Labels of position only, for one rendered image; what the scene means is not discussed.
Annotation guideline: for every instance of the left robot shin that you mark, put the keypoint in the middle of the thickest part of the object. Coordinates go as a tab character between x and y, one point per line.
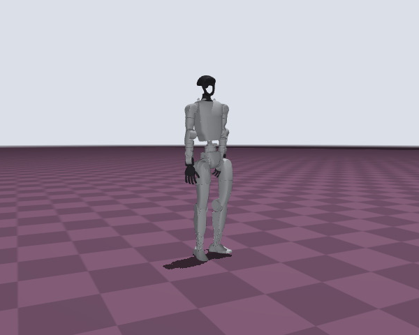
218	223

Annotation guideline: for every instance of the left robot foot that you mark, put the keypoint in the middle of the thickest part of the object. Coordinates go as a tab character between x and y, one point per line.
219	249

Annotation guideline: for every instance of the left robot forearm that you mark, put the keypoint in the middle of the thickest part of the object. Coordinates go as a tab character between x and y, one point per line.
222	145

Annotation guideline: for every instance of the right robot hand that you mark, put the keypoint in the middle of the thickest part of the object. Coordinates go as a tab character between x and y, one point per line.
190	172

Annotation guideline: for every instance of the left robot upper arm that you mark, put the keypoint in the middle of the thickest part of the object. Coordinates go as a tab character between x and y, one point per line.
225	110

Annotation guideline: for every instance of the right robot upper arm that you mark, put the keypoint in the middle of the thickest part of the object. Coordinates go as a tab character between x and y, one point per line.
190	111

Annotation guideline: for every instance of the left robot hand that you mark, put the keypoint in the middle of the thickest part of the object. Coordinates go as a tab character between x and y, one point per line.
224	156

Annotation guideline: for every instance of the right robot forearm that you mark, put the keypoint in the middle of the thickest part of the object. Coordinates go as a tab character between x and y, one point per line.
188	147

